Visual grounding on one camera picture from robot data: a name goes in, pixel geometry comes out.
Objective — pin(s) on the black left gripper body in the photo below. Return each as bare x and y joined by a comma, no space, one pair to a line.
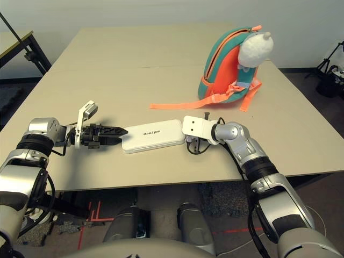
92,137

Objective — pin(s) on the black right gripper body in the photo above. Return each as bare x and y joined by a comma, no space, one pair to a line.
194,145

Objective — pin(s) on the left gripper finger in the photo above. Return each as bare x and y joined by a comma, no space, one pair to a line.
113,130
111,141

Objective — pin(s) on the white pencil case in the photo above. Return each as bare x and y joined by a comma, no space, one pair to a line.
153,135

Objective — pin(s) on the teal and orange backpack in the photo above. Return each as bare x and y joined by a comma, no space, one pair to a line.
223,70

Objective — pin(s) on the white plush toy pendant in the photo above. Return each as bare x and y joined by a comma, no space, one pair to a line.
255,51

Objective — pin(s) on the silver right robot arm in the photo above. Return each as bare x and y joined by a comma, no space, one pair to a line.
258,150

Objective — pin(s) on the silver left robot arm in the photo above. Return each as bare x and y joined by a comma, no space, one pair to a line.
40,129

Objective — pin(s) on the black table foot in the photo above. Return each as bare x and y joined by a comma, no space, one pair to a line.
70,207

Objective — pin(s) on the grey right robot leg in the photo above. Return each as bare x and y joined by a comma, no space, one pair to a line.
193,223

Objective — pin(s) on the grey robot leg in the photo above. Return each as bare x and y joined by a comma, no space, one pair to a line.
193,223
123,223

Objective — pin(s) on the grey left robot leg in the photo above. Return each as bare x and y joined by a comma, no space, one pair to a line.
123,223

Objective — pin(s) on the dark foam scrap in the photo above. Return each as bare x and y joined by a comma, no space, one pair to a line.
68,228

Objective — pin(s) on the grey robot torso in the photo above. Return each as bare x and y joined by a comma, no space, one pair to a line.
134,250

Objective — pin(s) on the black pole with clamp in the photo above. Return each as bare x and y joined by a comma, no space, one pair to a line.
13,32

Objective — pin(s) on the black bin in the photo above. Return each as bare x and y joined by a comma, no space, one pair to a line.
329,86

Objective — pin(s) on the black tripod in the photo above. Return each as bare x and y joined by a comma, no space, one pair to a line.
326,62

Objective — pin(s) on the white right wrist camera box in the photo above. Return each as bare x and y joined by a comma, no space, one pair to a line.
196,127

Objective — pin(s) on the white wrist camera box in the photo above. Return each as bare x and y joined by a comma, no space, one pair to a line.
196,127
80,121

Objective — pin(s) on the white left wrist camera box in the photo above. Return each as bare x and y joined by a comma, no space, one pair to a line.
80,121

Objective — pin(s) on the wooden side table black frame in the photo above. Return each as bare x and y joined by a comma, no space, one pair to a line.
41,53

